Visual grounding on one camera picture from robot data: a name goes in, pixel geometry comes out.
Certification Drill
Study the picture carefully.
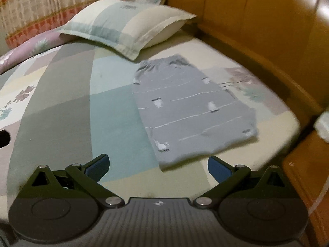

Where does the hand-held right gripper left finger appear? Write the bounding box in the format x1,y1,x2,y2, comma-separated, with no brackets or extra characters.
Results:
18,154,126,208

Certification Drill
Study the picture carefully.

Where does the white charger with cable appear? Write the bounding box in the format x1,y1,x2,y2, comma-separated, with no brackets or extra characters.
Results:
314,111,329,143

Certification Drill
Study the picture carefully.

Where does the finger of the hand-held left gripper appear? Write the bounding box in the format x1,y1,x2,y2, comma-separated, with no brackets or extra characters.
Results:
0,130,11,148

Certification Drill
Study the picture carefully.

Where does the grey patterned sweater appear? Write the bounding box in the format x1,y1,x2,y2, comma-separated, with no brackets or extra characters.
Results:
132,54,259,171

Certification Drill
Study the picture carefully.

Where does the purple floral quilt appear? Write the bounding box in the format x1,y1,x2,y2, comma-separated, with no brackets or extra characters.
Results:
0,28,78,75

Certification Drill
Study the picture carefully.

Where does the patterned curtain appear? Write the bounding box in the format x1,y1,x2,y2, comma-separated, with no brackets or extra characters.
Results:
0,0,155,49

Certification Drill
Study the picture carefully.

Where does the wooden nightstand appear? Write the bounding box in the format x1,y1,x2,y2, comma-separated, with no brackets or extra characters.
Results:
281,130,329,240

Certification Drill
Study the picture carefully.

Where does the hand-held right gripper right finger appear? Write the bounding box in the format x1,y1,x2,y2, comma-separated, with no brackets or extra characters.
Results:
193,156,300,209

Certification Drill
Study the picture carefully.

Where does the checked pillow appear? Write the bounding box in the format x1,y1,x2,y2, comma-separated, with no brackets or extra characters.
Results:
58,0,198,62

